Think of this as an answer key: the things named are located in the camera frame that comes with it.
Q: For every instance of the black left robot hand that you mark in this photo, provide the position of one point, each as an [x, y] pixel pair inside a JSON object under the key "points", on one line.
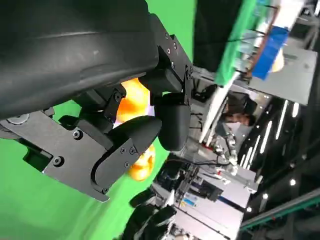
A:
{"points": [[75, 50]]}

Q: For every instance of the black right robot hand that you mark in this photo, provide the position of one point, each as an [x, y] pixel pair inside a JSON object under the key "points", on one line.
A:
{"points": [[150, 220]]}

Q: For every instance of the orange white toy bread roll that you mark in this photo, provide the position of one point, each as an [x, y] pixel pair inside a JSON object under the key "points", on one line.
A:
{"points": [[132, 100]]}

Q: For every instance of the white grey machine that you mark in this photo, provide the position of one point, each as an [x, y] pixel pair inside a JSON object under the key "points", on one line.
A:
{"points": [[212, 207]]}

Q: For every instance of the green table cloth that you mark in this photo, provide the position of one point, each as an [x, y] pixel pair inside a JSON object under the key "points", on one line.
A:
{"points": [[37, 207]]}

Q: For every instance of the white background table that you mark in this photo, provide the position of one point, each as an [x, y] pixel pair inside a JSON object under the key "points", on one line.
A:
{"points": [[215, 110]]}

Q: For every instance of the person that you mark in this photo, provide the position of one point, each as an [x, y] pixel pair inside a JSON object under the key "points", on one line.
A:
{"points": [[237, 115]]}

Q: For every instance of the black backdrop curtain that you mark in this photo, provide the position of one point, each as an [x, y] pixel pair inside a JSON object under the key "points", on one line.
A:
{"points": [[212, 32]]}

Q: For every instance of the green background cloth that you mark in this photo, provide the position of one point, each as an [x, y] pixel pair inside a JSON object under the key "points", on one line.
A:
{"points": [[235, 45]]}

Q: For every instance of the blue bin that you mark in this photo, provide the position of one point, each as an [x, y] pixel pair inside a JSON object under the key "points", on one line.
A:
{"points": [[271, 52]]}

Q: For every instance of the grey desk panel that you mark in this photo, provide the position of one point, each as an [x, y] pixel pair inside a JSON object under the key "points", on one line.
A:
{"points": [[295, 77]]}

